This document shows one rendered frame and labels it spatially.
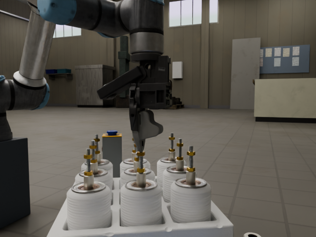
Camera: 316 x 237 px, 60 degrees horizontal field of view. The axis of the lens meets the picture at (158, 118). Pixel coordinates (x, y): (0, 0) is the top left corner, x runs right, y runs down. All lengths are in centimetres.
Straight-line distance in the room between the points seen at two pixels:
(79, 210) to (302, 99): 499
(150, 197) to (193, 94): 1077
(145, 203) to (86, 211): 13
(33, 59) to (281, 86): 471
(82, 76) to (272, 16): 779
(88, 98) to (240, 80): 620
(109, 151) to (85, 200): 42
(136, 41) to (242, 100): 1006
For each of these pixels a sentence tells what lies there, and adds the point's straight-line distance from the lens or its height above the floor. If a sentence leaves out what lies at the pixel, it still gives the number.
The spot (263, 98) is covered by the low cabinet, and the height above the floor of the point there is 43.
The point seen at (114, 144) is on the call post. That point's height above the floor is 28.
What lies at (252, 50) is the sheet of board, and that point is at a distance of 1094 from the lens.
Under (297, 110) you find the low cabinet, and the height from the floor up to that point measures 21.
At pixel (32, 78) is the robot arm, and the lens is 112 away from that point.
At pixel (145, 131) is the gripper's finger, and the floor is 38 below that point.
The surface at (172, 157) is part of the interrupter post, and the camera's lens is 88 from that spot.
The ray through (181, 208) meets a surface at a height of 21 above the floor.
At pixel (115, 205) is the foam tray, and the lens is 74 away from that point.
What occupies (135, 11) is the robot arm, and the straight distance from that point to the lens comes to 61.
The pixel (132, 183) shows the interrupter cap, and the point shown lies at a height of 25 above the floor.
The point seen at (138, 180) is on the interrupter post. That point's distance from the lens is 64.
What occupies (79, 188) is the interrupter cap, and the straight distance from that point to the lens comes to 65.
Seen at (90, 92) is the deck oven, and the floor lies 62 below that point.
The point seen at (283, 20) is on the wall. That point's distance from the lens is 1136.
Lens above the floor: 46
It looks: 5 degrees down
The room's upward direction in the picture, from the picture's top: straight up
